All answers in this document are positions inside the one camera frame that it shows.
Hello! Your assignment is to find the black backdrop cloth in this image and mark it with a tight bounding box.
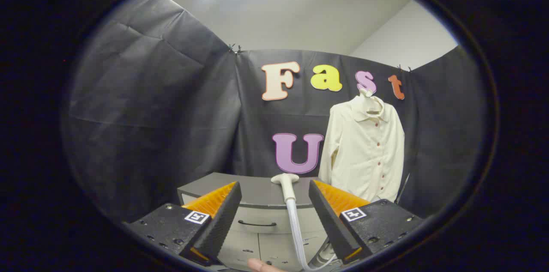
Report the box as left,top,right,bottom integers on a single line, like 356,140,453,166
62,0,487,223

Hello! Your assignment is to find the thin dark stand pole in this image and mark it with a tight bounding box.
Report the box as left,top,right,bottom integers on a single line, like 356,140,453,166
395,172,411,205

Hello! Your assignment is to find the cream button shirt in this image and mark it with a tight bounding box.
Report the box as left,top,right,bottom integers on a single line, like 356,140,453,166
318,94,405,203

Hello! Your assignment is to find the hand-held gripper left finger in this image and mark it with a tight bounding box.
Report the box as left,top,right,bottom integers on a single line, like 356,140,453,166
122,181,242,266

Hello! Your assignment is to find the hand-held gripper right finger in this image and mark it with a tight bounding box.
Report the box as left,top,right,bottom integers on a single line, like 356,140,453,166
308,179,424,265

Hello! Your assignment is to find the grey cabinet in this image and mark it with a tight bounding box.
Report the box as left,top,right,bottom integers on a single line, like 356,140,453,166
177,172,344,272

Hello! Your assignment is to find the translucent steamer hose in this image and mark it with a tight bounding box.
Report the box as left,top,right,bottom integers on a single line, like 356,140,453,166
286,198,337,272

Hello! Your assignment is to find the white clothes hanger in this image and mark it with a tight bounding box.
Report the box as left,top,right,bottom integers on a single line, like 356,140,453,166
358,88,384,115

